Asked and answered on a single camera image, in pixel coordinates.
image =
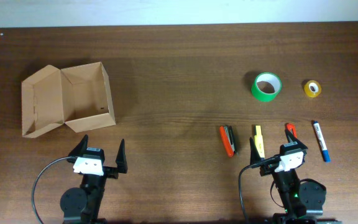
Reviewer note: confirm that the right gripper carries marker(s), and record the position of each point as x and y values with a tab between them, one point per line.
255	155

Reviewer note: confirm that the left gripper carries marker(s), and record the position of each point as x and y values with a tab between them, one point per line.
112	172

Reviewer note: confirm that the yellow highlighter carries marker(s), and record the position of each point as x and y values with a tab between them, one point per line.
259	142

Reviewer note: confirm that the orange utility knife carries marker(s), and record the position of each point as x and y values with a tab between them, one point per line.
291	127

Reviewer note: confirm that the orange stapler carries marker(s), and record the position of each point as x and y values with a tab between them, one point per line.
228	139

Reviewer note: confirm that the blue white marker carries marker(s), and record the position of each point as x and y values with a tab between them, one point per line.
322	144

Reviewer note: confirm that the brown cardboard box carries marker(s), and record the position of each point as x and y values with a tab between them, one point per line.
79	97

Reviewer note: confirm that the green tape roll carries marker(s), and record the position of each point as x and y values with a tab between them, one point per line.
271	79

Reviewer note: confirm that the small yellow tape roll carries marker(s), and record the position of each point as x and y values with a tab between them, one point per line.
312	88

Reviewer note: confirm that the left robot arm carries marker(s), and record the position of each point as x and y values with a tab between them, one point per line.
81	204

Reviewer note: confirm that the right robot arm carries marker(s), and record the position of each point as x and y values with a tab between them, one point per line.
302	200

